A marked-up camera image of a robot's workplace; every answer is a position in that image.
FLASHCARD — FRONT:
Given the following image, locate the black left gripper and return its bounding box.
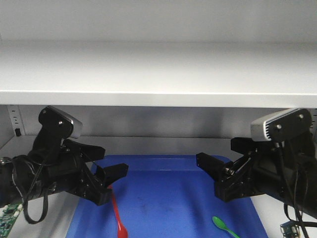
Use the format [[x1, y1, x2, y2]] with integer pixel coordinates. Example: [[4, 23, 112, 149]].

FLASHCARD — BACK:
[[0, 139, 129, 207]]

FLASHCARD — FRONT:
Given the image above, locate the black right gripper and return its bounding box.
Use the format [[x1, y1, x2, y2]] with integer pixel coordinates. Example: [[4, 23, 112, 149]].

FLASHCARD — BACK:
[[196, 132, 317, 218]]

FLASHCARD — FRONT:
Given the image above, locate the red plastic spoon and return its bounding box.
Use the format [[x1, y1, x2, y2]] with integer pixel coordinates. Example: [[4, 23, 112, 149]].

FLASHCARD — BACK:
[[109, 185, 128, 238]]

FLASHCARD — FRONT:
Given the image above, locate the white cabinet shelf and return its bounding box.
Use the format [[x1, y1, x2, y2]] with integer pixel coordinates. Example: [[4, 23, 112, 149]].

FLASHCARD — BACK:
[[0, 41, 317, 108]]

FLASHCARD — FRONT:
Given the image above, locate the green plastic spoon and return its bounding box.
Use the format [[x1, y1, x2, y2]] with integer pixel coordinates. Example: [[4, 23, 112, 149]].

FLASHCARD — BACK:
[[212, 216, 240, 238]]

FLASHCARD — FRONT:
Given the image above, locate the blue plastic tray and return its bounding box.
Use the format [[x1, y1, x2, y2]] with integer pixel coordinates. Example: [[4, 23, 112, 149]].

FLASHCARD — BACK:
[[64, 154, 269, 238]]

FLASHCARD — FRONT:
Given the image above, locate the green circuit board right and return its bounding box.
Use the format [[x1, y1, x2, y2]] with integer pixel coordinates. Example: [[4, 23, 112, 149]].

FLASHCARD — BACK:
[[280, 221, 301, 238]]

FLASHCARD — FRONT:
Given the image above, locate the green circuit board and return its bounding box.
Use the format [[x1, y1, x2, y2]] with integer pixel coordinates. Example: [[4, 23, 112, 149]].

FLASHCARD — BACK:
[[280, 221, 301, 238], [0, 204, 23, 238]]

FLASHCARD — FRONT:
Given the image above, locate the green circuit board left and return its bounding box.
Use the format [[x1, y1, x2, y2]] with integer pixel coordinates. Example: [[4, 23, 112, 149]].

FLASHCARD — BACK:
[[0, 204, 23, 238]]

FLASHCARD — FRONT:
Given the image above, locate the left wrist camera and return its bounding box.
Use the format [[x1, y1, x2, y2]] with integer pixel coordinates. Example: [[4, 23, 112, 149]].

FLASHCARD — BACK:
[[38, 106, 83, 139]]

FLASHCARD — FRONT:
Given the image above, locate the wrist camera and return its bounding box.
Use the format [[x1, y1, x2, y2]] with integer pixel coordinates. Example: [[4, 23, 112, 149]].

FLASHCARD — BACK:
[[38, 106, 83, 139], [250, 108, 312, 142]]

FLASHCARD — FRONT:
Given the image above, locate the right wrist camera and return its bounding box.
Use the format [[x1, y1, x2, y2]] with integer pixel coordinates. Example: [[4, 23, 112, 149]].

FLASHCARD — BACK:
[[250, 108, 312, 142]]

